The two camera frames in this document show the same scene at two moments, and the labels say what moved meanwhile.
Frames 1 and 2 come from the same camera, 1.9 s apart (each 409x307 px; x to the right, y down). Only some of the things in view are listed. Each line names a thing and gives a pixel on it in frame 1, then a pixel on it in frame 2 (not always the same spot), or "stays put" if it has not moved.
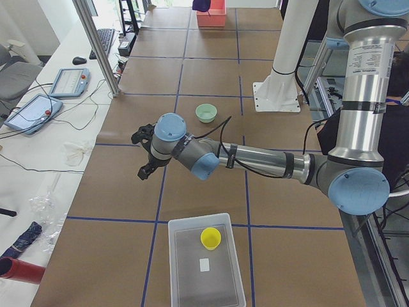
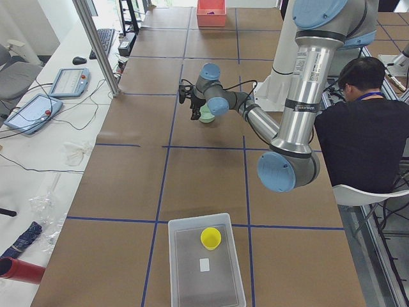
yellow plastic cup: x=210 y=238 stays put
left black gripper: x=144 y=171 to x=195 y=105
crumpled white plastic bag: x=73 y=153 stays put
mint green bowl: x=206 y=112 stays put
